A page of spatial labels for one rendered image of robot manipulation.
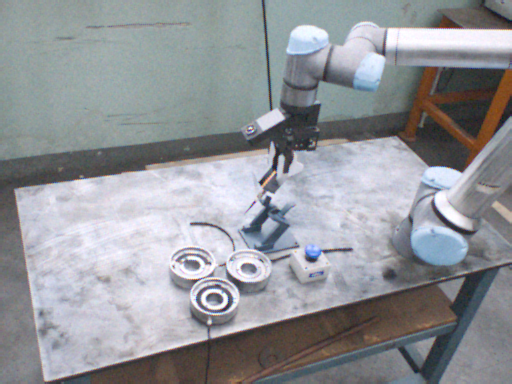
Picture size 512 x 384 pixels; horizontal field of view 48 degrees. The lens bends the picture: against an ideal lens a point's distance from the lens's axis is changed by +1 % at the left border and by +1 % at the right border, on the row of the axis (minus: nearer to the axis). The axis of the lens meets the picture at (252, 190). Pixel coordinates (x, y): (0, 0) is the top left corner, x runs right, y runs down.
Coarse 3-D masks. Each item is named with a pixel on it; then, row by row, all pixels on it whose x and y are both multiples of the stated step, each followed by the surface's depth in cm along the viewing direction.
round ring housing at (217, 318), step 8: (208, 280) 128; (216, 280) 128; (224, 280) 128; (192, 288) 125; (200, 288) 127; (232, 288) 127; (192, 296) 124; (208, 296) 126; (216, 296) 127; (224, 296) 126; (192, 304) 122; (208, 304) 123; (224, 304) 124; (200, 312) 121; (232, 312) 122; (200, 320) 123; (208, 320) 121; (216, 320) 121; (224, 320) 122
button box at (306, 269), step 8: (304, 248) 138; (296, 256) 136; (304, 256) 136; (320, 256) 137; (296, 264) 136; (304, 264) 134; (312, 264) 134; (320, 264) 135; (328, 264) 135; (296, 272) 137; (304, 272) 133; (312, 272) 134; (320, 272) 135; (328, 272) 136; (304, 280) 135; (312, 280) 136
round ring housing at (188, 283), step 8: (184, 248) 135; (192, 248) 135; (200, 248) 135; (176, 256) 133; (192, 256) 134; (208, 256) 135; (184, 264) 133; (192, 264) 134; (200, 264) 133; (176, 272) 128; (184, 272) 130; (192, 272) 130; (200, 272) 130; (208, 272) 130; (176, 280) 129; (184, 280) 128; (192, 280) 127; (200, 280) 128
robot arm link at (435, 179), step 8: (432, 168) 140; (440, 168) 141; (448, 168) 141; (424, 176) 138; (432, 176) 136; (440, 176) 137; (448, 176) 137; (456, 176) 138; (424, 184) 138; (432, 184) 135; (440, 184) 134; (448, 184) 134; (424, 192) 137; (432, 192) 135; (416, 200) 139
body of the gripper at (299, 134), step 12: (288, 108) 120; (300, 108) 120; (312, 108) 123; (300, 120) 125; (312, 120) 126; (288, 132) 124; (300, 132) 124; (312, 132) 125; (276, 144) 128; (300, 144) 128
